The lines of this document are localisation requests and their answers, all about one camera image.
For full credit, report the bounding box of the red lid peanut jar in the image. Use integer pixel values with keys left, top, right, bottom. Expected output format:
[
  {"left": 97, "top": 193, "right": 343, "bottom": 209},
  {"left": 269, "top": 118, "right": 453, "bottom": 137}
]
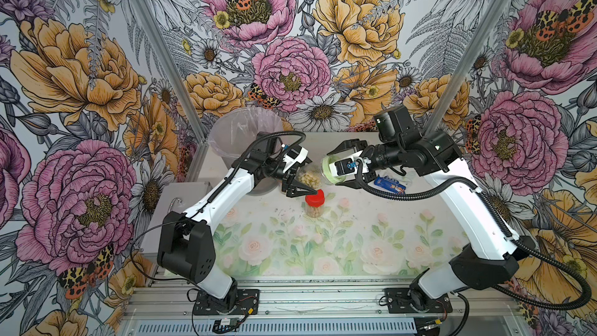
[{"left": 305, "top": 189, "right": 325, "bottom": 219}]

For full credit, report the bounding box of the left black cable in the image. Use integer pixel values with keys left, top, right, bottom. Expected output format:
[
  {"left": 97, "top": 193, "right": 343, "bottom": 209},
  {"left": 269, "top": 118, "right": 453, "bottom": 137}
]
[{"left": 129, "top": 130, "right": 308, "bottom": 283}]

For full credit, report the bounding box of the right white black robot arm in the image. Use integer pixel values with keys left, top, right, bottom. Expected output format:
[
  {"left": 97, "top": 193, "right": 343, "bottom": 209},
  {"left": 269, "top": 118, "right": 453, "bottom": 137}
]
[{"left": 322, "top": 106, "right": 531, "bottom": 312}]

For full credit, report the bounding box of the aluminium corner post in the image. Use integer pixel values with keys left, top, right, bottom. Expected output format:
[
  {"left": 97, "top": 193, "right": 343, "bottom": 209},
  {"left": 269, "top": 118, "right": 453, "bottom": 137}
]
[
  {"left": 423, "top": 0, "right": 511, "bottom": 138},
  {"left": 109, "top": 0, "right": 208, "bottom": 143}
]

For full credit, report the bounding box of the mesh bin with pink bag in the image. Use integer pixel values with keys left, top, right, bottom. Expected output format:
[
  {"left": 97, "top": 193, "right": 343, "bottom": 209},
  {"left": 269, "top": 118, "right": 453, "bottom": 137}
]
[{"left": 208, "top": 107, "right": 283, "bottom": 170}]

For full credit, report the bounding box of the blue gauze bandage packet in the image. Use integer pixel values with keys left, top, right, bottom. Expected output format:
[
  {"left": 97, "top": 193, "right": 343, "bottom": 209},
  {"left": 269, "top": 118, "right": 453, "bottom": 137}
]
[{"left": 373, "top": 176, "right": 406, "bottom": 194}]

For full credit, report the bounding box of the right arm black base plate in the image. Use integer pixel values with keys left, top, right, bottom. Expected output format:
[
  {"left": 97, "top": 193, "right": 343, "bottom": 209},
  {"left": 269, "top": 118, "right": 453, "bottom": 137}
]
[{"left": 384, "top": 287, "right": 452, "bottom": 315}]

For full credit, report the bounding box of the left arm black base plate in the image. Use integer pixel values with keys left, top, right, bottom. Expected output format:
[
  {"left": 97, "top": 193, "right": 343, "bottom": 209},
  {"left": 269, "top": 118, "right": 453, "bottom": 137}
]
[{"left": 192, "top": 289, "right": 261, "bottom": 316}]

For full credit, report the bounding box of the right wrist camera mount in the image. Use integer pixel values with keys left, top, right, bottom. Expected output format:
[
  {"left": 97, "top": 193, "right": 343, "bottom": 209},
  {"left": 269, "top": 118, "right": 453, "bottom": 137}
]
[{"left": 334, "top": 152, "right": 362, "bottom": 177}]

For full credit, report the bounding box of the silver aluminium case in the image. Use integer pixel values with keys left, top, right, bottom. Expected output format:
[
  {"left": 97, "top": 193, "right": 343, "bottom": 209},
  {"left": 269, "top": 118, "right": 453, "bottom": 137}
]
[{"left": 139, "top": 181, "right": 220, "bottom": 258}]

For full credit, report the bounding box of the light green jar lid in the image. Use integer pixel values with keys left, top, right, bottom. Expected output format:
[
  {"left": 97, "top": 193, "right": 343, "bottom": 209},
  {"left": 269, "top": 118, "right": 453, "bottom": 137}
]
[{"left": 321, "top": 155, "right": 346, "bottom": 184}]

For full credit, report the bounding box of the green lid peanut jar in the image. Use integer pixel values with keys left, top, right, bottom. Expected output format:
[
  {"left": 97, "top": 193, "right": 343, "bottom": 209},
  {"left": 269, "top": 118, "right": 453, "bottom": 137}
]
[{"left": 296, "top": 164, "right": 325, "bottom": 191}]

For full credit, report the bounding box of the aluminium rail frame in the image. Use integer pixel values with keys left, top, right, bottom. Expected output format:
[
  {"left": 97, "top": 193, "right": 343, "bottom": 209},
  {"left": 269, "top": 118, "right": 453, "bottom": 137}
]
[{"left": 118, "top": 275, "right": 532, "bottom": 335}]

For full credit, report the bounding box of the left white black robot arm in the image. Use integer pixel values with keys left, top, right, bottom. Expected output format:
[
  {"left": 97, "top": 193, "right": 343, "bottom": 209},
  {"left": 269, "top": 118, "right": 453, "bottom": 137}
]
[{"left": 157, "top": 131, "right": 317, "bottom": 314}]

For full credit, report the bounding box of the right aluminium corner post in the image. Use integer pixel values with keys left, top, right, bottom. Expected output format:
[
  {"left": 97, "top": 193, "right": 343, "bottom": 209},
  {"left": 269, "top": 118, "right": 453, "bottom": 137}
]
[{"left": 423, "top": 0, "right": 511, "bottom": 138}]

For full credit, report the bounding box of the left aluminium corner post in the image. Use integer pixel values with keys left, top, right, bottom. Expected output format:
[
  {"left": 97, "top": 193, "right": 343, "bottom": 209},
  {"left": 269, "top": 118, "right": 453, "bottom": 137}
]
[{"left": 109, "top": 0, "right": 208, "bottom": 143}]

